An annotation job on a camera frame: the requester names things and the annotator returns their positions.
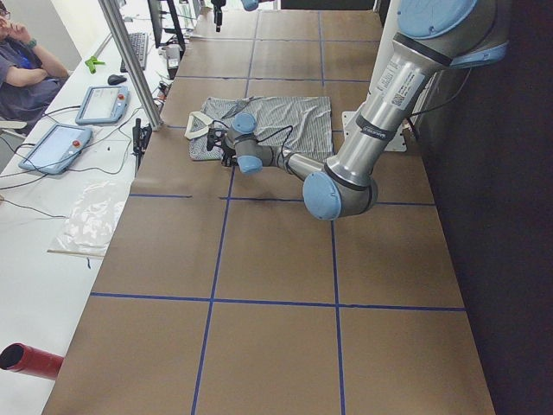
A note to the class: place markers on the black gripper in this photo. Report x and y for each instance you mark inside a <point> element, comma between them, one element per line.
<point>227,152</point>
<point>219,9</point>

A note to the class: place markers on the navy white striped polo shirt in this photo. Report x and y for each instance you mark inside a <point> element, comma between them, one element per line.
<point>302,124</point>

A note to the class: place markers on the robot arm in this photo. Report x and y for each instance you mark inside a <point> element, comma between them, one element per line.
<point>431,36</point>
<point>248,5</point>

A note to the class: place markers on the black monitor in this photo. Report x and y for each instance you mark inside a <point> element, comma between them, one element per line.
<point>156,13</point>

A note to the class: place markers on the black keyboard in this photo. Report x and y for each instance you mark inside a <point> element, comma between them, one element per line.
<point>139,45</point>

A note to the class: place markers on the black computer mouse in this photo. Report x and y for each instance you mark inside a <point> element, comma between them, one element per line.
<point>115,79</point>

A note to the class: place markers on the green plastic clip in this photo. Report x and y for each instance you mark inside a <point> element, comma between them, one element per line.
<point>92,63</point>

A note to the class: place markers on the far blue teach pendant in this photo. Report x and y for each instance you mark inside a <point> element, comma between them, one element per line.
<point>104,105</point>

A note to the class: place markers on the blue teach pendant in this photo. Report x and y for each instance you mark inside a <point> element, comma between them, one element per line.
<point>57,149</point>
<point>104,105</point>

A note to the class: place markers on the clear plastic bag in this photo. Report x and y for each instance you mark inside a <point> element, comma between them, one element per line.
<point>93,220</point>

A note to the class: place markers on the near blue teach pendant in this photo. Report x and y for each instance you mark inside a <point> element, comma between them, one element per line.
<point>57,149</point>

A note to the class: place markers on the seated person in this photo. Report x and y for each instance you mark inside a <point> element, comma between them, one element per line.
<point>31,76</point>

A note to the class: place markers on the red tube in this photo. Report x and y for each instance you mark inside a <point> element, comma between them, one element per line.
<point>24,359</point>

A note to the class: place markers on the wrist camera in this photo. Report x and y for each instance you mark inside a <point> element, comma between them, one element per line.
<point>216,138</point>

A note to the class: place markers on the black cable bundle device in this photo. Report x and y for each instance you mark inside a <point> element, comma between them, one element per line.
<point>140,141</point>

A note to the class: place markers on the aluminium frame post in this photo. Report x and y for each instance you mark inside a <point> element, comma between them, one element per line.
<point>121,37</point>

